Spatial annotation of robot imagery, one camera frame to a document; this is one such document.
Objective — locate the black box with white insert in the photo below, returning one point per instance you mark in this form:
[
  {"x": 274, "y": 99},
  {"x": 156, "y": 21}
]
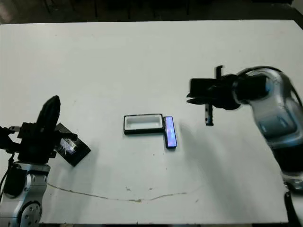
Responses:
[{"x": 142, "y": 123}]

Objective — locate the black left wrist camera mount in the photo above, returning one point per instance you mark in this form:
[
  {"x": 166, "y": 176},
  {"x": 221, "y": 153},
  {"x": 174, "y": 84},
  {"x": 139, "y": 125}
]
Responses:
[{"x": 26, "y": 130}]

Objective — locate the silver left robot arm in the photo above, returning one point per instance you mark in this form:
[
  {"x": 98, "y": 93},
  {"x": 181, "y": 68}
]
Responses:
[{"x": 30, "y": 184}]

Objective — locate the black camera with glossy face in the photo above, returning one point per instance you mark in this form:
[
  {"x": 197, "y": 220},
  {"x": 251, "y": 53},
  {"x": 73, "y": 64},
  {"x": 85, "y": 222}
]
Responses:
[{"x": 170, "y": 132}]

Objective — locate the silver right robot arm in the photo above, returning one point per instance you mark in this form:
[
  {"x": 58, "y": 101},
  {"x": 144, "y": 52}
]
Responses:
[{"x": 272, "y": 118}]

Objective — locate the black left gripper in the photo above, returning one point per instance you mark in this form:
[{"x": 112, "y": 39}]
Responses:
[{"x": 35, "y": 149}]

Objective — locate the black box lid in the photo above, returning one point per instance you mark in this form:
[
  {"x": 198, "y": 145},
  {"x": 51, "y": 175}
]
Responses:
[{"x": 78, "y": 153}]

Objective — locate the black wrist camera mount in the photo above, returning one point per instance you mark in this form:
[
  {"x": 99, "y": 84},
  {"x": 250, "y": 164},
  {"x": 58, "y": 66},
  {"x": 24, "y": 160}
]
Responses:
[
  {"x": 26, "y": 130},
  {"x": 202, "y": 86}
]

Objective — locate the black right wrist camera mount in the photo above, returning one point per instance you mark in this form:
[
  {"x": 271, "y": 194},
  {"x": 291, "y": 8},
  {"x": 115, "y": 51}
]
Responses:
[{"x": 202, "y": 86}]

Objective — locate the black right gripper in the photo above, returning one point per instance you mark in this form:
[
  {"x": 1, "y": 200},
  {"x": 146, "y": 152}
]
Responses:
[{"x": 225, "y": 94}]

